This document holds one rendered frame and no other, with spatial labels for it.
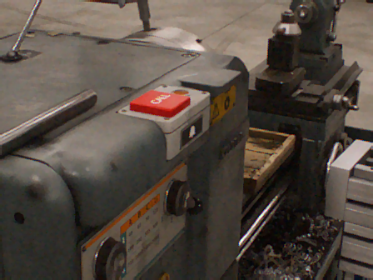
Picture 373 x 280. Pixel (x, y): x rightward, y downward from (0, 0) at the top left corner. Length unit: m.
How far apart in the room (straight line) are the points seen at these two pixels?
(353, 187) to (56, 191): 0.54
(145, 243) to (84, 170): 0.24
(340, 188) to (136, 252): 0.36
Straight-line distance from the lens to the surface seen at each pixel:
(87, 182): 0.77
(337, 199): 1.16
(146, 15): 1.42
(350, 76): 2.62
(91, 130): 0.85
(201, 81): 1.04
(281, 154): 1.74
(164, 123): 0.88
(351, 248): 1.19
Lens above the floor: 1.56
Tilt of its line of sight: 22 degrees down
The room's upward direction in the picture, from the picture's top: 2 degrees clockwise
